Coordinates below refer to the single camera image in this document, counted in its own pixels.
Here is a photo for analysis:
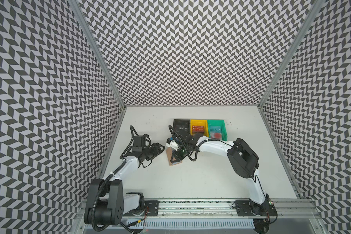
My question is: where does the tan leather card holder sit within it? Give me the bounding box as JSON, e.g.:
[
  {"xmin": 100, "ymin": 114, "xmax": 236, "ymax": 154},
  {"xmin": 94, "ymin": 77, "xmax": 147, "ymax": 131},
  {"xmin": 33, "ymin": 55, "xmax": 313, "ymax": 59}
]
[{"xmin": 166, "ymin": 148, "xmax": 182, "ymax": 166}]

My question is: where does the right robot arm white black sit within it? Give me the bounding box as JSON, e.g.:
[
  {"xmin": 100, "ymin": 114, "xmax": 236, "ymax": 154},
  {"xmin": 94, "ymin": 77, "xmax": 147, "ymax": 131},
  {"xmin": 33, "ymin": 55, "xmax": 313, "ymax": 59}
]
[{"xmin": 166, "ymin": 125, "xmax": 278, "ymax": 219}]

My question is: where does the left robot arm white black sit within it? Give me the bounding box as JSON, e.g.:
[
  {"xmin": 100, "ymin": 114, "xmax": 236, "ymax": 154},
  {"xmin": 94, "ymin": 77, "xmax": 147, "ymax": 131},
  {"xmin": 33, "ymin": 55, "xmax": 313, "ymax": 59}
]
[{"xmin": 84, "ymin": 126, "xmax": 165, "ymax": 233}]

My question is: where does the dark card in black bin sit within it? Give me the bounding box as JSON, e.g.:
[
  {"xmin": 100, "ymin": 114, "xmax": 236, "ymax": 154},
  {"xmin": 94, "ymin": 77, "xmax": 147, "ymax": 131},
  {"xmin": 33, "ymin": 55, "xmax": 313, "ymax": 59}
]
[{"xmin": 175, "ymin": 124, "xmax": 189, "ymax": 132}]

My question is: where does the red card in yellow bin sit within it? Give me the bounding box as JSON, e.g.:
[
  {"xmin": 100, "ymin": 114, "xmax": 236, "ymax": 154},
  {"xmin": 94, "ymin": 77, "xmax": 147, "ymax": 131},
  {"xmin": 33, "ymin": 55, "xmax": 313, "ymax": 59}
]
[{"xmin": 192, "ymin": 125, "xmax": 205, "ymax": 134}]

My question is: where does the red circle card green bin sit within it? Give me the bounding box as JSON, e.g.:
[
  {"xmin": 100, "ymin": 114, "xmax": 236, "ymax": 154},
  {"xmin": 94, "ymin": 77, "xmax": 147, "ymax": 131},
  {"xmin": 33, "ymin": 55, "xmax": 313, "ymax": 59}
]
[{"xmin": 210, "ymin": 133, "xmax": 223, "ymax": 140}]

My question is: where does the teal card in green bin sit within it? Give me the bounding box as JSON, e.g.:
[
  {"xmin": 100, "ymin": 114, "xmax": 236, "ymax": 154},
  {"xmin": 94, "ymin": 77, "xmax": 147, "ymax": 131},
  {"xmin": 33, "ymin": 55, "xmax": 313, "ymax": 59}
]
[{"xmin": 209, "ymin": 126, "xmax": 222, "ymax": 133}]

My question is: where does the black plastic bin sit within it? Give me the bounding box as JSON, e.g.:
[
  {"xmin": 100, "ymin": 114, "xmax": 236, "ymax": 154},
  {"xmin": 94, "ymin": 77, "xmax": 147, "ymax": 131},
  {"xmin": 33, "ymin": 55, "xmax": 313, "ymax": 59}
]
[{"xmin": 173, "ymin": 119, "xmax": 190, "ymax": 134}]

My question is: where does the yellow plastic bin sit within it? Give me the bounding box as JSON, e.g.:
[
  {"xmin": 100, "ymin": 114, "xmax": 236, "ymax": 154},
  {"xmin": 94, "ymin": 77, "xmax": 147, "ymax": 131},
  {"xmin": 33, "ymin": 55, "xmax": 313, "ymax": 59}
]
[{"xmin": 190, "ymin": 120, "xmax": 209, "ymax": 137}]

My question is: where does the green plastic bin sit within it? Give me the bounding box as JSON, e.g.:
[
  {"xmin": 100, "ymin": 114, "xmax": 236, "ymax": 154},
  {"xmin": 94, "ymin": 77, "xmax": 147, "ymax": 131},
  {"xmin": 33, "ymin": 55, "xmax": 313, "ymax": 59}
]
[{"xmin": 207, "ymin": 120, "xmax": 228, "ymax": 141}]

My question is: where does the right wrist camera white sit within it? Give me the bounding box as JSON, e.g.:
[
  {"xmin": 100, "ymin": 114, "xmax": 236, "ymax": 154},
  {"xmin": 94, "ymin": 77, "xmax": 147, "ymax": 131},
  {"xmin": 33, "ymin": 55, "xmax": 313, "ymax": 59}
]
[{"xmin": 166, "ymin": 137, "xmax": 179, "ymax": 150}]

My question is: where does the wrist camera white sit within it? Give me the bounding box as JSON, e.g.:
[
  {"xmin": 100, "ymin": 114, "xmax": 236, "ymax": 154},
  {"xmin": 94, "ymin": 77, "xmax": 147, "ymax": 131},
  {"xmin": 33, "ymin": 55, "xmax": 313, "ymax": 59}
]
[
  {"xmin": 166, "ymin": 137, "xmax": 179, "ymax": 150},
  {"xmin": 133, "ymin": 136, "xmax": 151, "ymax": 148}
]

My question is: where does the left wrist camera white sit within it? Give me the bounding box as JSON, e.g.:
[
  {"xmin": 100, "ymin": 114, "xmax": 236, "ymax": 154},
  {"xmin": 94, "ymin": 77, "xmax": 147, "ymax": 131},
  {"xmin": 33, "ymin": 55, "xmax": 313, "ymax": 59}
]
[{"xmin": 133, "ymin": 136, "xmax": 151, "ymax": 148}]

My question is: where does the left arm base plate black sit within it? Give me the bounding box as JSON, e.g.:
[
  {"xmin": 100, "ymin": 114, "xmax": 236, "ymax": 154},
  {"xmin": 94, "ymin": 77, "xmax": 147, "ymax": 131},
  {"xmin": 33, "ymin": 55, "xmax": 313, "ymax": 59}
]
[{"xmin": 123, "ymin": 200, "xmax": 160, "ymax": 217}]

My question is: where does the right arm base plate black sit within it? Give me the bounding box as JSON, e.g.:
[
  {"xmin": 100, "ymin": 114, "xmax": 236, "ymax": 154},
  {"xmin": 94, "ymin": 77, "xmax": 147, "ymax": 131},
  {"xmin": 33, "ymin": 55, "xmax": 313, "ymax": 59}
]
[{"xmin": 232, "ymin": 200, "xmax": 278, "ymax": 217}]

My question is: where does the aluminium mounting rail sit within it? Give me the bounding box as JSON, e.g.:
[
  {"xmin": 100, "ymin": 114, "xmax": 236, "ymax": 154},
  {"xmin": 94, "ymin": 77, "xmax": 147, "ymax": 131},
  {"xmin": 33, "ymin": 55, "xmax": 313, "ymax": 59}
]
[{"xmin": 146, "ymin": 198, "xmax": 321, "ymax": 220}]

